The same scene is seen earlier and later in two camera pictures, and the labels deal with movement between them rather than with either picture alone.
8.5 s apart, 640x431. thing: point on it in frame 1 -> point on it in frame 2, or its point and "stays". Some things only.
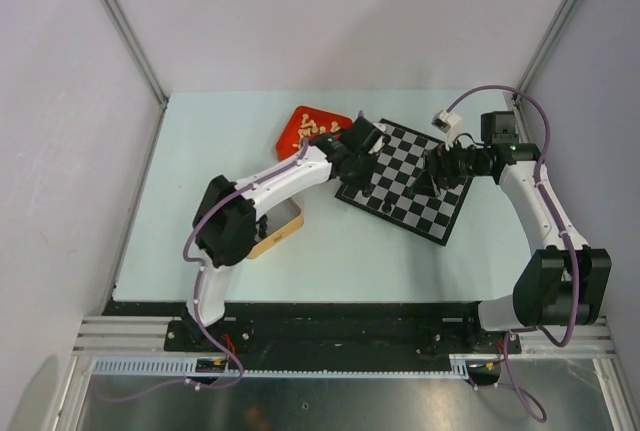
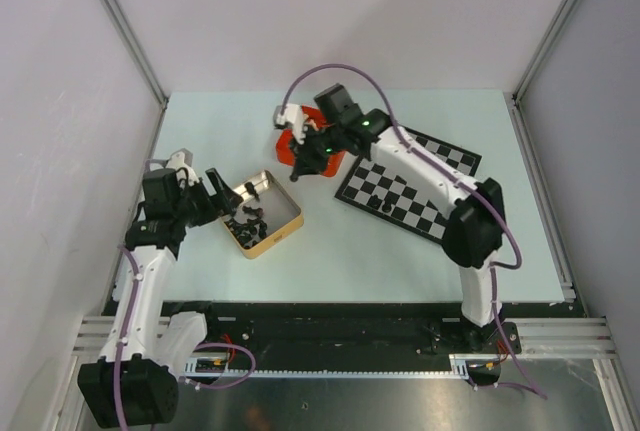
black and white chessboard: x=389 y=195 stays
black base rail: x=401 y=328 stays
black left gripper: x=363 y=182 -> x=226 y=198
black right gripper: x=440 y=164 -> x=306 y=159
